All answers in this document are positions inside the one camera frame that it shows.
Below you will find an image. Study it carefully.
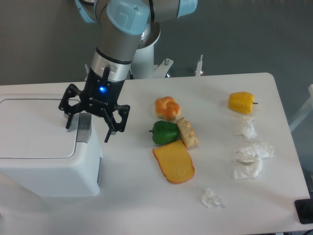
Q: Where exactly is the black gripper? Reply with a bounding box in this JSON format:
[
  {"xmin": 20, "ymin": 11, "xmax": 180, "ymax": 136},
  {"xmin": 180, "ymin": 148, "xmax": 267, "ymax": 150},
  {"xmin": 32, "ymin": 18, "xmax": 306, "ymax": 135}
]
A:
[{"xmin": 58, "ymin": 67, "xmax": 131, "ymax": 143}]

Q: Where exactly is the white trash can lid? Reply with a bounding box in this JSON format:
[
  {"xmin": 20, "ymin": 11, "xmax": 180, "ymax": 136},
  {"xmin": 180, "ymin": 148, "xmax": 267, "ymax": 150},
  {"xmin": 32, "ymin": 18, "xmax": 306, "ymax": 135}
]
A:
[{"xmin": 0, "ymin": 99, "xmax": 79, "ymax": 159}]

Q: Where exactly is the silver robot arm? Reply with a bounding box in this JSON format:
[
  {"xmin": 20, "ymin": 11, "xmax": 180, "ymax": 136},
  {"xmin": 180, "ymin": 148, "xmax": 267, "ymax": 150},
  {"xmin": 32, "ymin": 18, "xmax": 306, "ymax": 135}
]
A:
[{"xmin": 59, "ymin": 0, "xmax": 198, "ymax": 141}]

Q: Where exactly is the white trash can body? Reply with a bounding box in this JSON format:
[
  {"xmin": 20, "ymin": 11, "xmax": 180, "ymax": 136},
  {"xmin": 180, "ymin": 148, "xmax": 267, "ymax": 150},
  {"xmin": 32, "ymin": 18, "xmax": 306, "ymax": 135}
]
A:
[{"xmin": 0, "ymin": 85, "xmax": 103, "ymax": 197}]

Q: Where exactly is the knotted bread roll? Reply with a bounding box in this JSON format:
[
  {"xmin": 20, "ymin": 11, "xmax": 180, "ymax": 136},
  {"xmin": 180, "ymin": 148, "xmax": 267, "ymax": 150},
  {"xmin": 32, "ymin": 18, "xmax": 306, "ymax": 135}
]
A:
[{"xmin": 155, "ymin": 96, "xmax": 181, "ymax": 121}]

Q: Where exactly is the green bell pepper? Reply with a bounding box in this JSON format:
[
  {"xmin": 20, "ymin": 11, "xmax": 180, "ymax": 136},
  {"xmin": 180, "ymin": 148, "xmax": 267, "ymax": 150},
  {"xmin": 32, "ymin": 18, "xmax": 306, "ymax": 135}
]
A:
[{"xmin": 149, "ymin": 120, "xmax": 179, "ymax": 144}]

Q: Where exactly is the orange toast slice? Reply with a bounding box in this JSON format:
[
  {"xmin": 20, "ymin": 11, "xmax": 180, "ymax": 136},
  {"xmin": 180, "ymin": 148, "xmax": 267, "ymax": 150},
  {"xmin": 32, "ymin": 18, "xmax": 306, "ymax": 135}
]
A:
[{"xmin": 152, "ymin": 140, "xmax": 195, "ymax": 184}]

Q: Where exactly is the beige pastry piece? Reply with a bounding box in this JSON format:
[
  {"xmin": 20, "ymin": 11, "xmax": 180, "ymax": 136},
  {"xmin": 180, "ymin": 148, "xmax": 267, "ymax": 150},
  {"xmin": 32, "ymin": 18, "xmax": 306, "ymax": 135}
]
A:
[{"xmin": 176, "ymin": 117, "xmax": 199, "ymax": 147}]

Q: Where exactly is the yellow bell pepper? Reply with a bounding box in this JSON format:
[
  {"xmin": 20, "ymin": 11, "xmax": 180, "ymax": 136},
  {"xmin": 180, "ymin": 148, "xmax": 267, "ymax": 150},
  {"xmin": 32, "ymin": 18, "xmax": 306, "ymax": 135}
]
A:
[{"xmin": 228, "ymin": 92, "xmax": 257, "ymax": 115}]

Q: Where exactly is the small crumpled white tissue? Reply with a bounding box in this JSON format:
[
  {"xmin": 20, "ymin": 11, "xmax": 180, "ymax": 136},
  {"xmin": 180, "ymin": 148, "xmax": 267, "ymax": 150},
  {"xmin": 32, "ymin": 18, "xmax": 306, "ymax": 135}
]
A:
[{"xmin": 199, "ymin": 188, "xmax": 224, "ymax": 209}]

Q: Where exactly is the crumpled white tissue top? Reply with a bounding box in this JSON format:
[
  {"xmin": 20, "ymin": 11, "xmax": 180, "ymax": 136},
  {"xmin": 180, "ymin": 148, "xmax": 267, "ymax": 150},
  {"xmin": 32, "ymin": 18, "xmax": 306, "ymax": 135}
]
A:
[{"xmin": 234, "ymin": 117, "xmax": 257, "ymax": 141}]

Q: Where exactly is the crumpled white tissue lower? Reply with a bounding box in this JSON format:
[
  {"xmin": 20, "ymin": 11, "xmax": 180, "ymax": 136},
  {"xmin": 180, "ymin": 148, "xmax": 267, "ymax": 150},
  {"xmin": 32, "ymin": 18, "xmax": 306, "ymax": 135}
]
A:
[{"xmin": 232, "ymin": 158, "xmax": 263, "ymax": 180}]

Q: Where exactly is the crumpled white tissue middle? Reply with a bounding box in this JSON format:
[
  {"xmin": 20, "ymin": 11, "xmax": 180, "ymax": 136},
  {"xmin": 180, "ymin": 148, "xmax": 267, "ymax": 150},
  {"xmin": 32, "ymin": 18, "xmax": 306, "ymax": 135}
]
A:
[{"xmin": 235, "ymin": 142, "xmax": 275, "ymax": 164}]

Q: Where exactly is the black device at edge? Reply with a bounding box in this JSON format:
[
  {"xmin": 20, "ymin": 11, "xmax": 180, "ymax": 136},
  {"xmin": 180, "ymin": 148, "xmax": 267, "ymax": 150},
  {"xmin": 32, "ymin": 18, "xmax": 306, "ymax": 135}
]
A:
[{"xmin": 294, "ymin": 198, "xmax": 313, "ymax": 224}]

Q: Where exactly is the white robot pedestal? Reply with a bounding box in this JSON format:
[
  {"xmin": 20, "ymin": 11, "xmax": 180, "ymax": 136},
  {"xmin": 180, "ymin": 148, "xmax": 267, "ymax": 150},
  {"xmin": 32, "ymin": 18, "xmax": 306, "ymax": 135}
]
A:
[{"xmin": 84, "ymin": 22, "xmax": 205, "ymax": 80}]

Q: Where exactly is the white frame at right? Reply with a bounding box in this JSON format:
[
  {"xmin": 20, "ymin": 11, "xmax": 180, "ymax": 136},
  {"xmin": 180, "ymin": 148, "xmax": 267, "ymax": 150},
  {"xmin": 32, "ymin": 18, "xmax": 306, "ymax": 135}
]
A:
[{"xmin": 289, "ymin": 84, "xmax": 313, "ymax": 132}]

